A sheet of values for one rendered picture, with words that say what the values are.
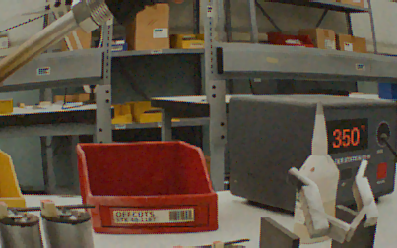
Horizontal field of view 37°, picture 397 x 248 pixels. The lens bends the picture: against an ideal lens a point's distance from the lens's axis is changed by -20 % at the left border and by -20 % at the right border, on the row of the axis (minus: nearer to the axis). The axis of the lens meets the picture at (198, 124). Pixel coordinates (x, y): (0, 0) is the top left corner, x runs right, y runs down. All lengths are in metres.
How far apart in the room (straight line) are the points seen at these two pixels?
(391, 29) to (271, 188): 5.41
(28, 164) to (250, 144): 4.08
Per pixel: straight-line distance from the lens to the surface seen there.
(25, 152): 4.64
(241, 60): 2.71
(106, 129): 2.58
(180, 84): 4.87
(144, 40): 4.37
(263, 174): 0.60
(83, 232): 0.27
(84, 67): 2.52
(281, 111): 0.57
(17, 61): 0.23
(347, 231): 0.21
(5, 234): 0.26
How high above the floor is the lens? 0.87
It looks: 4 degrees down
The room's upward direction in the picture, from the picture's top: 1 degrees counter-clockwise
